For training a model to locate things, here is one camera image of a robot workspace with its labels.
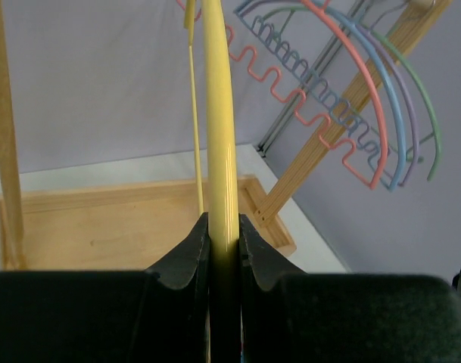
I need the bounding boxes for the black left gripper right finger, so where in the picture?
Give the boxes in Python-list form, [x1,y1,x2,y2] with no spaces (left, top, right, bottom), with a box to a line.
[238,216,461,362]

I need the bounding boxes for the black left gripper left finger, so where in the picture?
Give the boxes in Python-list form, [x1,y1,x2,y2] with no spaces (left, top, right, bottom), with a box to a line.
[0,215,210,362]

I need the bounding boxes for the yellow hanger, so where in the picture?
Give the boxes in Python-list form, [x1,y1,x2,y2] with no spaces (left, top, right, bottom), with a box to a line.
[184,1,241,362]

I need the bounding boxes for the light blue hanger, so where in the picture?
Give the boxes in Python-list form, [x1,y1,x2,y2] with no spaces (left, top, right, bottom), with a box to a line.
[233,0,407,193]

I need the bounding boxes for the mint green hanger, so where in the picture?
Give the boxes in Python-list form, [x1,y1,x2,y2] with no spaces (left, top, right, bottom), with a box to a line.
[263,5,442,182]

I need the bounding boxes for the lilac hanger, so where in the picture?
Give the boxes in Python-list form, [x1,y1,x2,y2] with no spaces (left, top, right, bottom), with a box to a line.
[357,23,419,188]

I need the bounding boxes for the wooden clothes rack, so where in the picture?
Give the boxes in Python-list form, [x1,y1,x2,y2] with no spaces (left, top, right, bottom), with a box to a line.
[0,1,447,271]

